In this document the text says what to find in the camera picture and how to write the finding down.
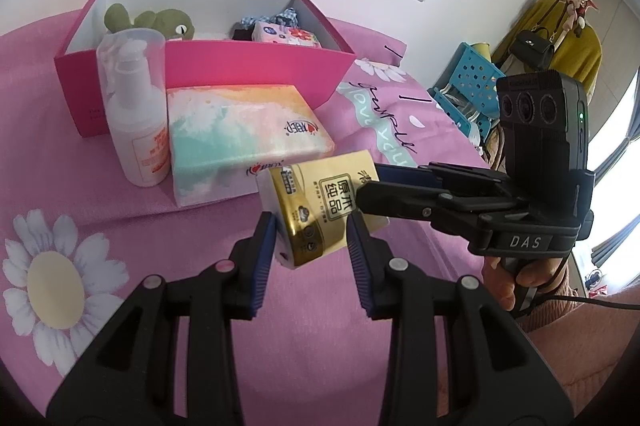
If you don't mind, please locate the blue checkered cloth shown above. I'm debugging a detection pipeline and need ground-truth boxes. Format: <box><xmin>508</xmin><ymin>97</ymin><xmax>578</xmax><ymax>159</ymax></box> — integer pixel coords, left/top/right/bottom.
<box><xmin>240</xmin><ymin>7</ymin><xmax>300</xmax><ymax>30</ymax></box>

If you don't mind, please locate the floral pocket tissue pack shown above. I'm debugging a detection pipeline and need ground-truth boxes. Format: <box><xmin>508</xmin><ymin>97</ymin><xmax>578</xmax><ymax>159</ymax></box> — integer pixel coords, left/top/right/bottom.
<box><xmin>252</xmin><ymin>21</ymin><xmax>321</xmax><ymax>48</ymax></box>

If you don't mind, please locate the green turtle plush toy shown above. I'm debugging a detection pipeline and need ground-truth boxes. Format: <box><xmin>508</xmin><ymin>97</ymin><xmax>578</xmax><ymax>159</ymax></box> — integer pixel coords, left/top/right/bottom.
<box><xmin>103</xmin><ymin>3</ymin><xmax>195</xmax><ymax>41</ymax></box>

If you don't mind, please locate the black cloth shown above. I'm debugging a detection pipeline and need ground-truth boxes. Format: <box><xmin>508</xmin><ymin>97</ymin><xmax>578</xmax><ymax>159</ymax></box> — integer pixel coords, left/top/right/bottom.
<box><xmin>231</xmin><ymin>23</ymin><xmax>255</xmax><ymax>42</ymax></box>

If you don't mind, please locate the pink sweater right forearm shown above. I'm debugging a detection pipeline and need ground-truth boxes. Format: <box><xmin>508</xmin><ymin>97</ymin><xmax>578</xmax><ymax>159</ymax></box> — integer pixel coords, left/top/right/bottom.
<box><xmin>518</xmin><ymin>301</ymin><xmax>639</xmax><ymax>413</ymax></box>

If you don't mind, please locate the right hand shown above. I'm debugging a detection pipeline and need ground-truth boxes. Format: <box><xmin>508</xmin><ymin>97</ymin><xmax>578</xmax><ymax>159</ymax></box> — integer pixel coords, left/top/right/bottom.
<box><xmin>482</xmin><ymin>257</ymin><xmax>566</xmax><ymax>311</ymax></box>

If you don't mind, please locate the blue plastic basket rack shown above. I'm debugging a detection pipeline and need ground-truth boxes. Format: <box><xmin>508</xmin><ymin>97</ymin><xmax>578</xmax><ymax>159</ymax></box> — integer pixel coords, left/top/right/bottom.
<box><xmin>428</xmin><ymin>42</ymin><xmax>504</xmax><ymax>147</ymax></box>

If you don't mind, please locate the pink floral bedsheet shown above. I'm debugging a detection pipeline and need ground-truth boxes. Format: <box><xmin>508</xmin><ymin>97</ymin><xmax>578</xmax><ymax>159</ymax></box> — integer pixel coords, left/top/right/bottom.
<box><xmin>1</xmin><ymin>12</ymin><xmax>482</xmax><ymax>425</ymax></box>

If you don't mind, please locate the black handbag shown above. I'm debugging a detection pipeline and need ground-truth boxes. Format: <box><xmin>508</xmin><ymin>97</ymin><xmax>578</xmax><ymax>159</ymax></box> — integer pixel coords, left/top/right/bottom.
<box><xmin>510</xmin><ymin>28</ymin><xmax>554</xmax><ymax>71</ymax></box>

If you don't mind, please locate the yellow hanging coat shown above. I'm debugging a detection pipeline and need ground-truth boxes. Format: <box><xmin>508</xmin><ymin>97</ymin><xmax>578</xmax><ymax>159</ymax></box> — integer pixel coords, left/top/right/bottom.
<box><xmin>491</xmin><ymin>0</ymin><xmax>602</xmax><ymax>101</ymax></box>

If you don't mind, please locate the pastel tissue pack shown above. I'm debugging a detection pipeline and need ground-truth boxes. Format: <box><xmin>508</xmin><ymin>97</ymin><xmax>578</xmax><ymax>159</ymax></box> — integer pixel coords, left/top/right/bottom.
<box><xmin>167</xmin><ymin>85</ymin><xmax>335</xmax><ymax>207</ymax></box>

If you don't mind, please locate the pink open cardboard box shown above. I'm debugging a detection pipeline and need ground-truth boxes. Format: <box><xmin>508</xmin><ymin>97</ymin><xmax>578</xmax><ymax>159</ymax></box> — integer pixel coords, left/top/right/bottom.
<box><xmin>54</xmin><ymin>0</ymin><xmax>356</xmax><ymax>137</ymax></box>

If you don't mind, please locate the white pump lotion bottle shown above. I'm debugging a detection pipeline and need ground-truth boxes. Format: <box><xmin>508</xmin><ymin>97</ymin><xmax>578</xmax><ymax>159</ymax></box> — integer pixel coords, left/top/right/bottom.
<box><xmin>96</xmin><ymin>28</ymin><xmax>170</xmax><ymax>188</ymax></box>

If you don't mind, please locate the black cable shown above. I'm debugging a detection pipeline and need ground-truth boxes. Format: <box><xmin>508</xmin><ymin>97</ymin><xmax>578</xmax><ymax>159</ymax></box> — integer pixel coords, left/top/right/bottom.
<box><xmin>514</xmin><ymin>255</ymin><xmax>640</xmax><ymax>319</ymax></box>

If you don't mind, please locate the black camera box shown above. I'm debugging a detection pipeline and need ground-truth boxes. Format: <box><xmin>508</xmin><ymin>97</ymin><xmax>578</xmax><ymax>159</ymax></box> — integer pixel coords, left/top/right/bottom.
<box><xmin>497</xmin><ymin>70</ymin><xmax>588</xmax><ymax>180</ymax></box>

